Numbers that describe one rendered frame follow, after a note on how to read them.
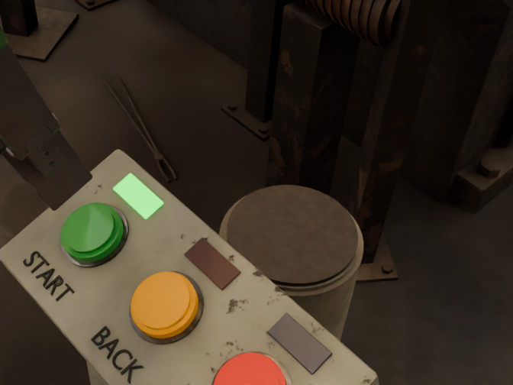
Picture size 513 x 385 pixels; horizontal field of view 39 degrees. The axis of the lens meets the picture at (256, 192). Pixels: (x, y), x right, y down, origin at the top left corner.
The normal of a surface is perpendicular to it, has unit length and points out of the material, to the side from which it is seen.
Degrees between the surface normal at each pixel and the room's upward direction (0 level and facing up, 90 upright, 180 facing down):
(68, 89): 0
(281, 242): 0
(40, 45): 0
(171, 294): 20
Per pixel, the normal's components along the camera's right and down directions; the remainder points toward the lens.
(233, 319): -0.18, -0.51
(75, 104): 0.07, -0.71
